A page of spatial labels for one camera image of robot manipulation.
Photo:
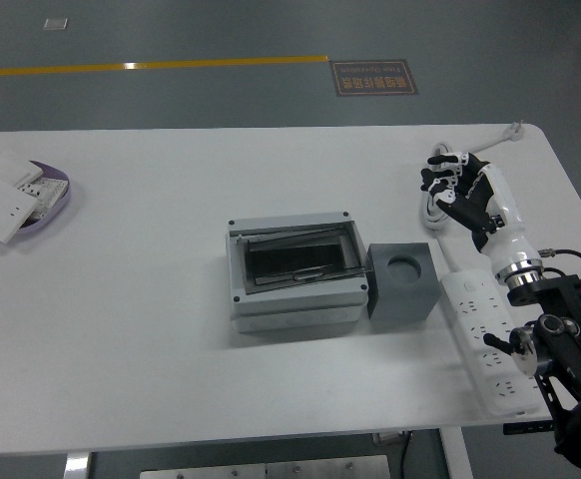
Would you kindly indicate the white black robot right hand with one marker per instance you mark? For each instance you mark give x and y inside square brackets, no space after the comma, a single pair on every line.
[505,229]

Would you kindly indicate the grey junction box with lid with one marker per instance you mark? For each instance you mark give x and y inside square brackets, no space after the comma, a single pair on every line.
[295,304]

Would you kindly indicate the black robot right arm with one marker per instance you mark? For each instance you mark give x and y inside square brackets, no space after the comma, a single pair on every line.
[570,339]

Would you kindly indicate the grey cube with round hole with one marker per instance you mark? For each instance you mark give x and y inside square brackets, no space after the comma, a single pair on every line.
[400,309]

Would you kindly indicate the black table control panel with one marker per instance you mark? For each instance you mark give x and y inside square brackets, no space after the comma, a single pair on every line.
[525,428]

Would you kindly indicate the white table leg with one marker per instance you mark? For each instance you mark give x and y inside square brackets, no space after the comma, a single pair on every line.
[76,466]
[456,456]

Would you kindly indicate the purple tray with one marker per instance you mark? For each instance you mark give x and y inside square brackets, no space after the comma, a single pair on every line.
[57,212]

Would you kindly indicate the printed socket panel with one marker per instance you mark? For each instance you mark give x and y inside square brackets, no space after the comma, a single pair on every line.
[51,192]

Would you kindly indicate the small metal floor plate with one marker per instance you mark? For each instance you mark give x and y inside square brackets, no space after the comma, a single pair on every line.
[56,23]

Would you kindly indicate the small grey bracket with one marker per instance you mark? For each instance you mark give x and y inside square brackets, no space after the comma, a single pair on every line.
[388,438]

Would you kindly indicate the metal base plate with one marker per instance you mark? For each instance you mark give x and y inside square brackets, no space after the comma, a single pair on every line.
[270,470]

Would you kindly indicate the white wall switch plate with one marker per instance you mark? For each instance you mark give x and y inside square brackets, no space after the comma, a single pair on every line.
[6,169]

